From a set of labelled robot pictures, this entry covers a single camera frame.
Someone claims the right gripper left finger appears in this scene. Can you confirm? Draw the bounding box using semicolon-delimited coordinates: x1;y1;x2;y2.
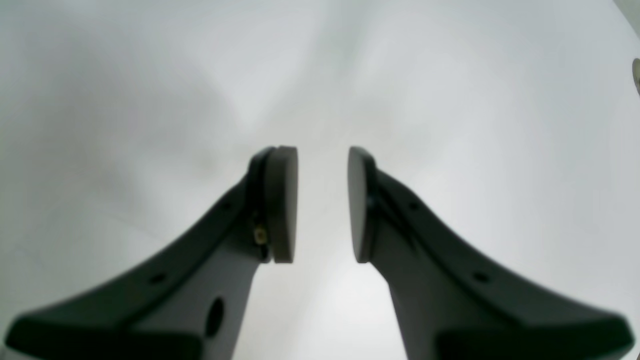
5;146;298;360

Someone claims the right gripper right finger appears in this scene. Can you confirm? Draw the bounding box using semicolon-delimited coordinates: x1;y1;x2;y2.
348;146;634;360

